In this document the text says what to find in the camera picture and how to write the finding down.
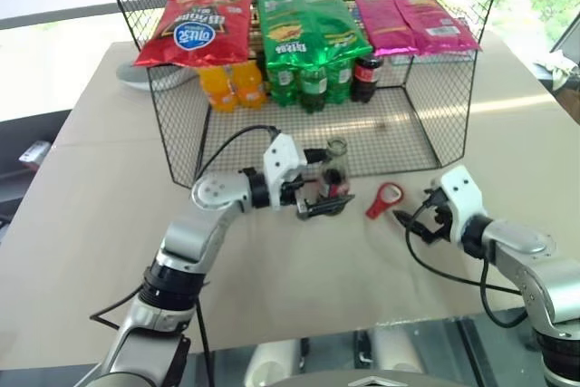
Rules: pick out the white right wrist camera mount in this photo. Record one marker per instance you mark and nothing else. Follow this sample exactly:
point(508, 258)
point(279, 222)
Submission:
point(462, 196)

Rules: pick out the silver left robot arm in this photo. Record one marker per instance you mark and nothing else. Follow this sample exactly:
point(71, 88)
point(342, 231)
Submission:
point(217, 190)

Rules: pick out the crumpled white cloth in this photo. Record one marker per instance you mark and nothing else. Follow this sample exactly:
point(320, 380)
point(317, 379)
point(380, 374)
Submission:
point(559, 67)

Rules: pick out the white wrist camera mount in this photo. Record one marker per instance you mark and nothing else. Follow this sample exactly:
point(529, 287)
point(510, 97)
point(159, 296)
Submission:
point(462, 196)
point(281, 160)

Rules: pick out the grey oval dish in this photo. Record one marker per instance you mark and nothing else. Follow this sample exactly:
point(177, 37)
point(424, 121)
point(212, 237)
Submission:
point(136, 76)

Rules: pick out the orange soda bottle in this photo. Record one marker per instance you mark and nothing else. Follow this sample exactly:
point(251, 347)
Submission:
point(249, 85)
point(218, 90)

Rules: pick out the green snack bag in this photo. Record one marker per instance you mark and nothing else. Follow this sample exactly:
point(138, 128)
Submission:
point(287, 38)
point(344, 29)

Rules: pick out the dark side desk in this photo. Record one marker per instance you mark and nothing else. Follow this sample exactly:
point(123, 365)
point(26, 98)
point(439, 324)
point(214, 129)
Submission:
point(31, 178)

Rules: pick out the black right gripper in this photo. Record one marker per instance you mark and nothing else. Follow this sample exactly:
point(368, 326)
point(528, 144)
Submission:
point(443, 224)

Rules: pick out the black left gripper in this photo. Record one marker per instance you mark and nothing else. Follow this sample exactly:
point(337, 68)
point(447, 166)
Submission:
point(292, 190)

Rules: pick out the pink snack bag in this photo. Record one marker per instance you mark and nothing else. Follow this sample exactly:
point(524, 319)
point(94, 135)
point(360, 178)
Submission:
point(385, 24)
point(435, 24)

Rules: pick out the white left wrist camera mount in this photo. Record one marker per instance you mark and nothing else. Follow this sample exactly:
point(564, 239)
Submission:
point(281, 160)

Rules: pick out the red bottle opener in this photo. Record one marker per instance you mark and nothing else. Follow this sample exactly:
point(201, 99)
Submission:
point(384, 200)

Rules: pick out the white rounded cylinder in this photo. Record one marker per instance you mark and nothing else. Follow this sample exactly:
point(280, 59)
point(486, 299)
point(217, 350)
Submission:
point(396, 351)
point(272, 360)

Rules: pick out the dark monitor edge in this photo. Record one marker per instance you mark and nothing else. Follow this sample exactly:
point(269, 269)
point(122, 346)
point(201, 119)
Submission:
point(568, 35)

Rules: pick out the dark cola bottle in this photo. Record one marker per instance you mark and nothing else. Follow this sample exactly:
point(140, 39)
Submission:
point(366, 81)

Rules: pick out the red snack bag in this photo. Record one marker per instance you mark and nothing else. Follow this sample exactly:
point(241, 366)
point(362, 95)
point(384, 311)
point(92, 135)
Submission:
point(199, 29)

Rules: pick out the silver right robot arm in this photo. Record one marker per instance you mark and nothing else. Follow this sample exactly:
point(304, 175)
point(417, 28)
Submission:
point(530, 264)

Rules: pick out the clear glass bottle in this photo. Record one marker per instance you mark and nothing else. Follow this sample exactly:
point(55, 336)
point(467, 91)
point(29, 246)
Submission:
point(336, 165)

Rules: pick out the green soda bottle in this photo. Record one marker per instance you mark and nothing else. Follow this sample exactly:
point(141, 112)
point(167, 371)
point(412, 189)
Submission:
point(283, 85)
point(312, 90)
point(339, 83)

